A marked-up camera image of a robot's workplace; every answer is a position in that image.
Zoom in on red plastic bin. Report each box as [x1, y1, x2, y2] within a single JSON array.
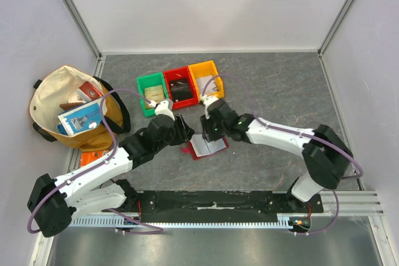
[[163, 66, 198, 110]]

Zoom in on orange picture box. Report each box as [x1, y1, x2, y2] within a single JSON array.
[[79, 150, 109, 168]]

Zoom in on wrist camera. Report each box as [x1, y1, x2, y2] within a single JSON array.
[[200, 95, 219, 110], [155, 98, 175, 120]]

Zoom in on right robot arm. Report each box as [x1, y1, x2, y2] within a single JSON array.
[[200, 96, 353, 212]]

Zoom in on canvas tote bag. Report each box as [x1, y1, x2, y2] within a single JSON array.
[[29, 65, 131, 152]]

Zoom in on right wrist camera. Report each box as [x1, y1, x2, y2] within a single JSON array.
[[200, 95, 219, 110]]

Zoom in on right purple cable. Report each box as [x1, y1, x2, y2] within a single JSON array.
[[201, 73, 364, 236]]

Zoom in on blue product box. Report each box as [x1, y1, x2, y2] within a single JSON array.
[[57, 97, 102, 136]]

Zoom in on beige cards in green bin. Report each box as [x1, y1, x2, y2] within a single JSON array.
[[144, 85, 166, 103]]

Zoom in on white card in yellow bin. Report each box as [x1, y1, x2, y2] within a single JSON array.
[[196, 75, 219, 95]]

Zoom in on yellow plastic bin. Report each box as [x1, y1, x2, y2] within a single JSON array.
[[188, 60, 224, 105]]

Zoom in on black card in red bin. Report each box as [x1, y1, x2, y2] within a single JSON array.
[[170, 78, 193, 102]]

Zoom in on slotted cable duct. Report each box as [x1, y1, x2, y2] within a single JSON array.
[[70, 214, 292, 229]]

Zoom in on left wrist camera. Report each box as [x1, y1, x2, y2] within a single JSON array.
[[155, 98, 175, 120]]

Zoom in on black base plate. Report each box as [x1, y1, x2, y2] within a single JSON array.
[[117, 191, 324, 214]]

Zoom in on green plastic bin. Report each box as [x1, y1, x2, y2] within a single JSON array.
[[137, 72, 169, 103]]

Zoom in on red white box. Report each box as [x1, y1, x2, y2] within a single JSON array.
[[76, 82, 103, 102]]

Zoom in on red leather card holder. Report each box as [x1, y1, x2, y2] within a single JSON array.
[[181, 134, 229, 160]]

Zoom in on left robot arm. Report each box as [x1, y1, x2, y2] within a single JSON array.
[[27, 115, 195, 237]]

